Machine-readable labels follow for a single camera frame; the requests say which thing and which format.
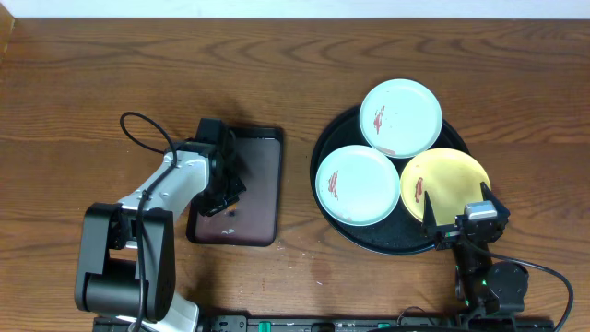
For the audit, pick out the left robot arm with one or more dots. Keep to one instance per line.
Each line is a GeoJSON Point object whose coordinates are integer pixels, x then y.
{"type": "Point", "coordinates": [126, 264]}

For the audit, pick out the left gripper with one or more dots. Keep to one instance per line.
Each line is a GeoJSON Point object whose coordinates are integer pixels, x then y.
{"type": "Point", "coordinates": [223, 195]}

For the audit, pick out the black round serving tray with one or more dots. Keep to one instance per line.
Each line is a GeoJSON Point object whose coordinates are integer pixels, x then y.
{"type": "Point", "coordinates": [399, 233]}

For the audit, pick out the yellow plate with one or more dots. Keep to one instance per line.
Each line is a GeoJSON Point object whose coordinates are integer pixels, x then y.
{"type": "Point", "coordinates": [450, 178]}

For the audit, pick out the light blue plate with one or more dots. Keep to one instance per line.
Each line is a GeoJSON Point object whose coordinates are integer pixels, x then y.
{"type": "Point", "coordinates": [401, 118]}
{"type": "Point", "coordinates": [357, 185]}

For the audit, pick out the black rectangular tray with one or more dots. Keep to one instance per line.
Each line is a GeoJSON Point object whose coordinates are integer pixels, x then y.
{"type": "Point", "coordinates": [252, 220]}

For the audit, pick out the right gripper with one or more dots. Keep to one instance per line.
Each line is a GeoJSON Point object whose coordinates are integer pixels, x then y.
{"type": "Point", "coordinates": [449, 234]}

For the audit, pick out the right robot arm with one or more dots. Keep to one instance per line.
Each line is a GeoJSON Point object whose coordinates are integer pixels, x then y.
{"type": "Point", "coordinates": [488, 288]}

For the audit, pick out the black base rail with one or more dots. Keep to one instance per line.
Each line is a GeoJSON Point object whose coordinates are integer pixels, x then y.
{"type": "Point", "coordinates": [240, 323]}

